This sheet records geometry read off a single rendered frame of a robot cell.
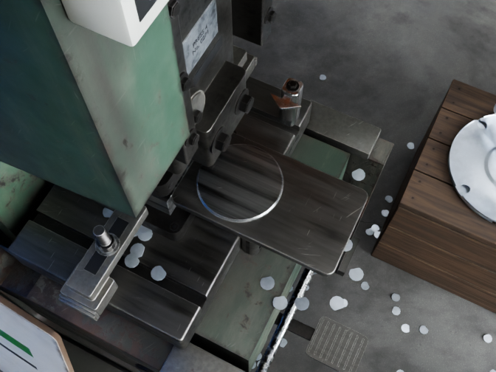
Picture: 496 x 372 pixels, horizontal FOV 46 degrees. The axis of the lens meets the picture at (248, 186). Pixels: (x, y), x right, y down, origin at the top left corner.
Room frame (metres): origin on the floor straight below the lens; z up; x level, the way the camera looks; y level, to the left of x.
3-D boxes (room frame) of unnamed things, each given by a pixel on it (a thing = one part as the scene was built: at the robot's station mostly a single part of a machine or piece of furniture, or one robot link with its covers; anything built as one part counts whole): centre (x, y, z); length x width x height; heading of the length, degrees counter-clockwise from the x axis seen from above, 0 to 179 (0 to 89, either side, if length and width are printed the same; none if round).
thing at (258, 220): (0.35, -0.03, 0.72); 0.25 x 0.14 x 0.14; 63
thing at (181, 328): (0.43, 0.12, 0.68); 0.45 x 0.30 x 0.06; 153
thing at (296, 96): (0.53, -0.07, 0.75); 0.03 x 0.03 x 0.10; 63
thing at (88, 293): (0.28, 0.20, 0.76); 0.17 x 0.06 x 0.10; 153
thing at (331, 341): (0.37, 0.00, 0.14); 0.59 x 0.10 x 0.05; 63
